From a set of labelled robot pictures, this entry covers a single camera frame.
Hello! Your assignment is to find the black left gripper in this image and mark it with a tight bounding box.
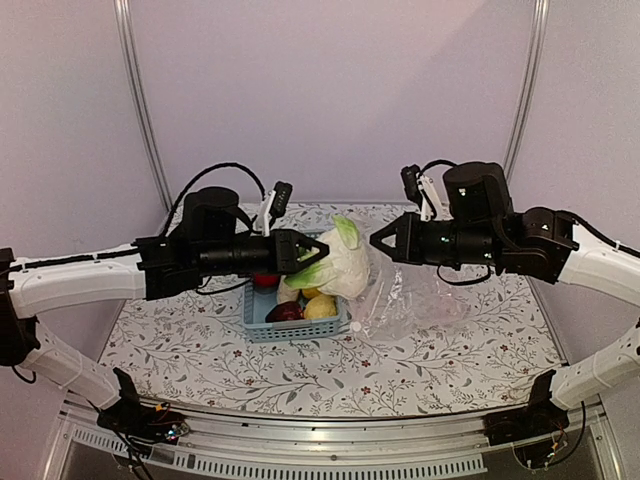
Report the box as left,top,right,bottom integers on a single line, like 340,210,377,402
197,228,330,278

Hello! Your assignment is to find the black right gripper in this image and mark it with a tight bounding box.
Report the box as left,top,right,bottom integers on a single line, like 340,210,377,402
371,210,502,266

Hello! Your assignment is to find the white radish toy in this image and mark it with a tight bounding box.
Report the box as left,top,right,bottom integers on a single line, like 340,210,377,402
277,276,301,304

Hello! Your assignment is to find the clear zip top bag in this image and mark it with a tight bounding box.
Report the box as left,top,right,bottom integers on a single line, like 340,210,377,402
347,215,470,341

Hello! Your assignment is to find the red apple toy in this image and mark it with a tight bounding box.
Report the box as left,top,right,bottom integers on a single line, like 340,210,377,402
253,274,280,288

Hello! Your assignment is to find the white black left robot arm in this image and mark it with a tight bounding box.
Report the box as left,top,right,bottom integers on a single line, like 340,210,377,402
1,163,330,434

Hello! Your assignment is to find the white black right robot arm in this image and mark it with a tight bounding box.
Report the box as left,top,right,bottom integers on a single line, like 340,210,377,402
369,159,639,305

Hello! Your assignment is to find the yellow lemon toy middle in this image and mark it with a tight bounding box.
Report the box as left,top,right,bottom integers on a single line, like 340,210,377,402
301,288,321,300

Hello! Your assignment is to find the pale yellow round toy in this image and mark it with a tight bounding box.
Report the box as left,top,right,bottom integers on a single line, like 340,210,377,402
304,294,337,320

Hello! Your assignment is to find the blue plastic basket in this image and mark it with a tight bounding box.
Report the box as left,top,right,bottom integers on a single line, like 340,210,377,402
242,228,350,344

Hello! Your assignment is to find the floral pattern table mat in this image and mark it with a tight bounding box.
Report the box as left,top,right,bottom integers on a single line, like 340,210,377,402
92,201,575,419

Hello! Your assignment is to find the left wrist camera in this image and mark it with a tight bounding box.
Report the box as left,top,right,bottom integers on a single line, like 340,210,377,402
252,181,293,237

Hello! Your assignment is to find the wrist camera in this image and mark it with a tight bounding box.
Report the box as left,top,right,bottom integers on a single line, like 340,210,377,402
400,165,446,222
252,181,293,237

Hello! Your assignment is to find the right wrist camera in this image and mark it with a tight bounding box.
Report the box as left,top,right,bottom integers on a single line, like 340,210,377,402
400,165,446,222

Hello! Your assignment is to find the front aluminium rail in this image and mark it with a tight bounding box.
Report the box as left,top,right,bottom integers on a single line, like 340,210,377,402
43,394,624,479

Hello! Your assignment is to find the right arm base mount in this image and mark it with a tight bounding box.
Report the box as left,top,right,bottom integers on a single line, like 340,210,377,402
483,407,569,469

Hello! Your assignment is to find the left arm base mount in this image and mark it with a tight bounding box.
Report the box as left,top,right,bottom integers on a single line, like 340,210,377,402
97,399,190,444

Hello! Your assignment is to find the right aluminium frame post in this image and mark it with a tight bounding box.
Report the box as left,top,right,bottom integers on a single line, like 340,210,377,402
504,0,550,183

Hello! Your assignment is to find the aluminium frame post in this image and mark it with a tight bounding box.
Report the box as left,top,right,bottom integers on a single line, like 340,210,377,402
504,0,550,183
113,0,173,211

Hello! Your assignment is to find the left aluminium frame post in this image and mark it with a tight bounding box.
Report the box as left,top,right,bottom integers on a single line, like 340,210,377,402
113,0,173,211

